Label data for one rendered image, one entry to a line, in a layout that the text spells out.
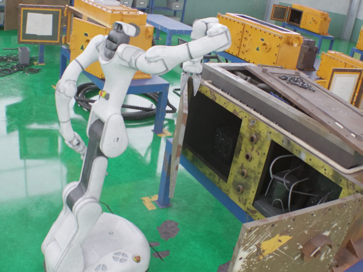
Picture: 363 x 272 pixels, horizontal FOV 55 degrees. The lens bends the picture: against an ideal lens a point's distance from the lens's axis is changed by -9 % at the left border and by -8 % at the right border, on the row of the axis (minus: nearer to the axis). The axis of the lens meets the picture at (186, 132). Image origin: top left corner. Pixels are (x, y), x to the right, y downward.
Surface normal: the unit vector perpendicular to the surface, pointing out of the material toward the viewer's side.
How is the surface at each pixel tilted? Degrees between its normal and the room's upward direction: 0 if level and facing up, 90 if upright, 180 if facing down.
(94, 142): 80
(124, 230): 70
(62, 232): 55
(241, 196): 90
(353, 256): 0
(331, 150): 90
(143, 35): 90
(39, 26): 90
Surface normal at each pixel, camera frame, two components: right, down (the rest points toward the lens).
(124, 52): 0.60, 0.43
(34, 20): 0.26, 0.45
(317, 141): -0.84, 0.11
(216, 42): 0.45, 0.25
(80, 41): -0.66, 0.22
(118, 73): 0.30, 0.67
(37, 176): 0.16, -0.89
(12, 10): 0.85, 0.34
